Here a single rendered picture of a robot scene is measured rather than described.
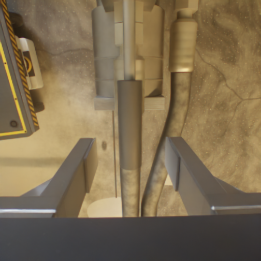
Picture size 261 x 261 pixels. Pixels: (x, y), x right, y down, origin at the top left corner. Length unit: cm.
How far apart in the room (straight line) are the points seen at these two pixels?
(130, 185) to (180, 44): 25
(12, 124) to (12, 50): 34
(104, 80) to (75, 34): 94
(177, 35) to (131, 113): 19
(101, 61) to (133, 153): 17
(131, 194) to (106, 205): 119
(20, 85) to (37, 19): 47
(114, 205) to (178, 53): 132
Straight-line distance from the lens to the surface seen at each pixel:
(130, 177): 33
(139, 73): 27
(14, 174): 162
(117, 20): 29
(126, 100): 22
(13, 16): 125
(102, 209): 157
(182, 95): 37
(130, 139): 23
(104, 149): 133
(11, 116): 107
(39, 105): 122
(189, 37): 36
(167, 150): 16
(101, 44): 34
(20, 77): 101
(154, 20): 34
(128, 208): 40
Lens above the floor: 121
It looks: 73 degrees down
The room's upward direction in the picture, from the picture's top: 177 degrees clockwise
